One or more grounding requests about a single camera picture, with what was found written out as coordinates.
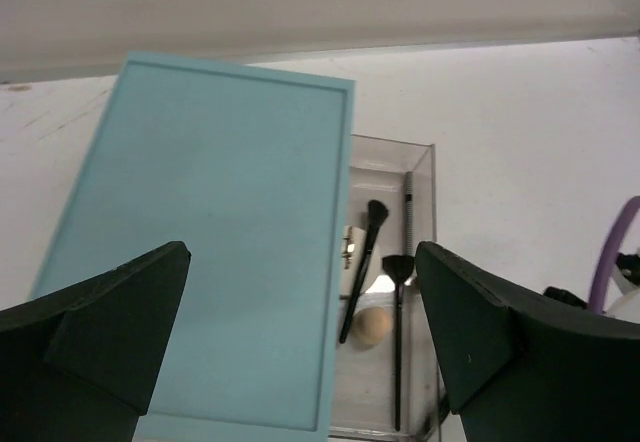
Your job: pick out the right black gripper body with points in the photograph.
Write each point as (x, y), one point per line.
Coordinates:
(564, 296)

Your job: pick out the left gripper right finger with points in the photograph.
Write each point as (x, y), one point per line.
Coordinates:
(520, 366)

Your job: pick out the teal makeup organizer box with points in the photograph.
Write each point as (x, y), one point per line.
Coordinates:
(249, 168)

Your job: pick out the clear acrylic drawer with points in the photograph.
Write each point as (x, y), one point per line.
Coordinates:
(400, 175)

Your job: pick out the black fan brush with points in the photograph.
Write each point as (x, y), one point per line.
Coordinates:
(399, 268)

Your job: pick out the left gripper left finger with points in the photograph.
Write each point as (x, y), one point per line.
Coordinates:
(81, 363)

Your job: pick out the peach makeup sponge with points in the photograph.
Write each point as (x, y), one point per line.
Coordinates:
(371, 326)

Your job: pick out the thin black makeup brush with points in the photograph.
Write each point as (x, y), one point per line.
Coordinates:
(377, 215)

